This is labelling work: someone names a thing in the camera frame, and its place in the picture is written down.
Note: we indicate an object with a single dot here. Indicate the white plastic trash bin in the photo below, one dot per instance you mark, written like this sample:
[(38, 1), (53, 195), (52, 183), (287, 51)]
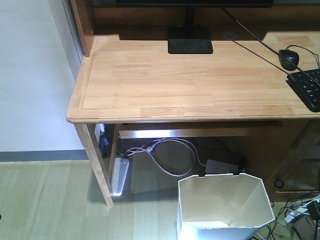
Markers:
[(222, 207)]

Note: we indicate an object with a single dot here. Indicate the light wooden desk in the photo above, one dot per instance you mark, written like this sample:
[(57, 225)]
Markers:
[(128, 77)]

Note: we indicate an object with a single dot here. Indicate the white power strip left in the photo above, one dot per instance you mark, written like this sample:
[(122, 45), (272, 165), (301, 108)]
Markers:
[(119, 174)]

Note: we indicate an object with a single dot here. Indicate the white power strip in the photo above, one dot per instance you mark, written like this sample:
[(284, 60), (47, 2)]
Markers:
[(215, 167), (119, 174)]

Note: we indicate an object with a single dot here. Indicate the white power strip middle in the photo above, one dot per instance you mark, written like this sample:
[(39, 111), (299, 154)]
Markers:
[(215, 167)]

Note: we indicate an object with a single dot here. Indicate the black computer monitor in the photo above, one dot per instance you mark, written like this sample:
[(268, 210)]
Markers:
[(190, 39)]

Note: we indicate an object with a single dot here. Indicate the black computer mouse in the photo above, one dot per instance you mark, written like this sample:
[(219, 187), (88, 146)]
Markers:
[(288, 59)]

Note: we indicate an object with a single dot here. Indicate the black keyboard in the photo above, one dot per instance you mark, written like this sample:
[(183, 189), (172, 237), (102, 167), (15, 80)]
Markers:
[(306, 89)]

